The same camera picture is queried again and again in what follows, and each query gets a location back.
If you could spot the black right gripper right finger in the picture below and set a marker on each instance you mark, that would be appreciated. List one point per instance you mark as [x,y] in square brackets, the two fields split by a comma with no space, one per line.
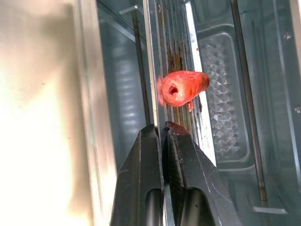
[195,174]

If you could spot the dark oven heating rod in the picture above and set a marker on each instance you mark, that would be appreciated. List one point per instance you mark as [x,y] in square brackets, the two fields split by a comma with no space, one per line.
[141,70]
[247,99]

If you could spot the rusty metal baking tray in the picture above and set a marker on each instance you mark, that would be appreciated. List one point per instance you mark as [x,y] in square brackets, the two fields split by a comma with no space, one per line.
[175,35]

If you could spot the silver toaster oven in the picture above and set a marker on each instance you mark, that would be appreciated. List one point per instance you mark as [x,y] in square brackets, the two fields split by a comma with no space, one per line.
[270,99]

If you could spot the red sausage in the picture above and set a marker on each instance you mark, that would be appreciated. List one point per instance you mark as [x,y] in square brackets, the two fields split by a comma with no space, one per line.
[183,88]

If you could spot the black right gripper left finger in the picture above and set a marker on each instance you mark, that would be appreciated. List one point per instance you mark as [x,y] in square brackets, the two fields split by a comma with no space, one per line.
[138,179]

